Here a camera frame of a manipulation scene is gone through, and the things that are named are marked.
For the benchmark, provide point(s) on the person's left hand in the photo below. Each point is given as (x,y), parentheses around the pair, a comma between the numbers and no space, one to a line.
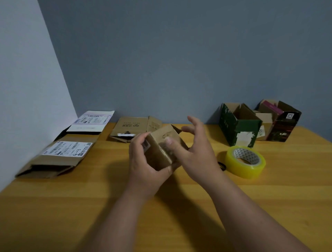
(142,176)

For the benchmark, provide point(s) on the green box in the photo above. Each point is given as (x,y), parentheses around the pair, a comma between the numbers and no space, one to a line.
(238,129)

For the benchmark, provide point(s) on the pink and black carton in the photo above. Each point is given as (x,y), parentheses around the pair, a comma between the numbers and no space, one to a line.
(285,124)

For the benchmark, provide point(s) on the person's right hand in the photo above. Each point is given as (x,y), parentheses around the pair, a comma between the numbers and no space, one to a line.
(199,158)

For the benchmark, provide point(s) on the yellow tape roll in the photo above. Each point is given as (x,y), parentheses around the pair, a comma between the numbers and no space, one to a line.
(245,170)

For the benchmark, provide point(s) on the person's left forearm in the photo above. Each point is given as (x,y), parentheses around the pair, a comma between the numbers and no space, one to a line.
(116,226)

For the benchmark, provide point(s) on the brown carton with label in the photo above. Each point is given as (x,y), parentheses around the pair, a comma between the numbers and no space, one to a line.
(163,145)

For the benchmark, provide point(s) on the person's right forearm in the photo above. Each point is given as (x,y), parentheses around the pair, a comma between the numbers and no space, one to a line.
(251,220)

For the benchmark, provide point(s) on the small brown cardboard box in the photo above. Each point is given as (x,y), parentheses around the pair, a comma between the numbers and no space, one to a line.
(264,124)

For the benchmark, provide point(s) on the black scissors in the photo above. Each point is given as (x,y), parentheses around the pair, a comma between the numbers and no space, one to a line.
(221,166)

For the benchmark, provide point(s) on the black box white label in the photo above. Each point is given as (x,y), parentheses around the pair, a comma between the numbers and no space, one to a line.
(90,120)

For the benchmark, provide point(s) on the plain brown carton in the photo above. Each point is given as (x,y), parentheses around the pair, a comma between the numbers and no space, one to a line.
(129,126)

